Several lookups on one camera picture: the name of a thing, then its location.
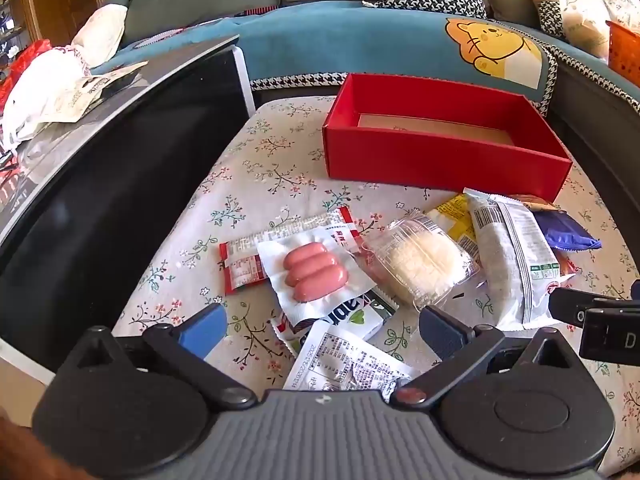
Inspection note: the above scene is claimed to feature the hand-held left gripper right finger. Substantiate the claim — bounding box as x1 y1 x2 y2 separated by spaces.
390 305 583 409

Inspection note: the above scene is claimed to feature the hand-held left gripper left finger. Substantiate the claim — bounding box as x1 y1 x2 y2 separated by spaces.
55 302 258 411

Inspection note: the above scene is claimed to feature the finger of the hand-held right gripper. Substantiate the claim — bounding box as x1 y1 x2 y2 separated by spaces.
579 309 640 362
547 285 640 329

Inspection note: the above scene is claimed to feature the red and white snack packet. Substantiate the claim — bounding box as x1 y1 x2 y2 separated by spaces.
219 207 362 297

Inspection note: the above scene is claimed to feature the clear bread packet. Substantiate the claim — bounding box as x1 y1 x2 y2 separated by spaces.
364 214 482 312

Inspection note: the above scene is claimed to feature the green and white wafer packet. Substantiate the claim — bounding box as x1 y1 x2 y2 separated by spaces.
271 287 397 357

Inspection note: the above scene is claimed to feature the pink sausage packet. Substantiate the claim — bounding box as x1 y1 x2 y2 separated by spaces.
256 226 375 330

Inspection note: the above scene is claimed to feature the red cardboard box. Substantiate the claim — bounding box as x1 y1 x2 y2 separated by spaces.
321 73 573 202

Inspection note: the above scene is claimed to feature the long white barcode packet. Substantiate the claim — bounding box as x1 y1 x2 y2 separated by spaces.
463 187 577 332

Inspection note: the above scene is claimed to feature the purple snack packet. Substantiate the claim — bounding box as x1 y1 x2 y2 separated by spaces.
531 209 602 252

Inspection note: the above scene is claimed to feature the white printed snack packet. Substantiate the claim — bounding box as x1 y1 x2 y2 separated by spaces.
281 319 422 406

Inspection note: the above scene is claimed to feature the orange brown snack packet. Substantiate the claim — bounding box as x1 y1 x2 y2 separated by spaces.
510 194 563 213

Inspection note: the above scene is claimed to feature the yellow snack packet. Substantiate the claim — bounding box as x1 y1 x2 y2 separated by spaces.
424 194 482 263

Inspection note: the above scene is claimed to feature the glossy black cabinet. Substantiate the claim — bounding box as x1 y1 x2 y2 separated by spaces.
0 35 257 376

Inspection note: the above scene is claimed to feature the floral tablecloth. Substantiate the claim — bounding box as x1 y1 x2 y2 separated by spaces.
111 95 640 441

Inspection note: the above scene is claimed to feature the grey green sofa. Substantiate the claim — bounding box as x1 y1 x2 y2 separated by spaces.
102 0 640 241

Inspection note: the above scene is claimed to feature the orange plastic basket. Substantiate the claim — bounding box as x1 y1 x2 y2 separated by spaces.
604 19 640 87

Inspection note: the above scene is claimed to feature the crumpled white plastic bag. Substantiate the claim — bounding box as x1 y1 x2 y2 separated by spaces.
0 47 93 148

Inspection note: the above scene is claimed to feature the white cloth bundle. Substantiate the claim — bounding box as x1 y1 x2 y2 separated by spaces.
71 4 127 67

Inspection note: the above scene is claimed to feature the blue bear print sofa cover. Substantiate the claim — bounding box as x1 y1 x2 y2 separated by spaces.
90 0 640 117

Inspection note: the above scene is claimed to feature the red plastic bag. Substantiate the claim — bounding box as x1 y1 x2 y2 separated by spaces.
0 39 53 108

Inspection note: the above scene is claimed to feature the wooden cabinet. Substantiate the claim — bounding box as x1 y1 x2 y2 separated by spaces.
0 0 103 48

